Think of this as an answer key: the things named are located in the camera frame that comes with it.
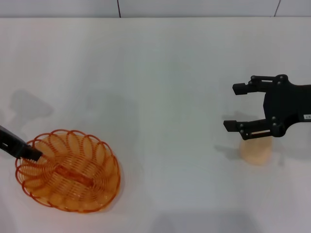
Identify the pale round steamed bun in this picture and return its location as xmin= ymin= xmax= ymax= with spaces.
xmin=239 ymin=137 xmax=272 ymax=166

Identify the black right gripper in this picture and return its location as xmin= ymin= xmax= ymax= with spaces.
xmin=223 ymin=75 xmax=311 ymax=141

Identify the orange wire basket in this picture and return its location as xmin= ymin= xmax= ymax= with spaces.
xmin=15 ymin=129 xmax=121 ymax=214

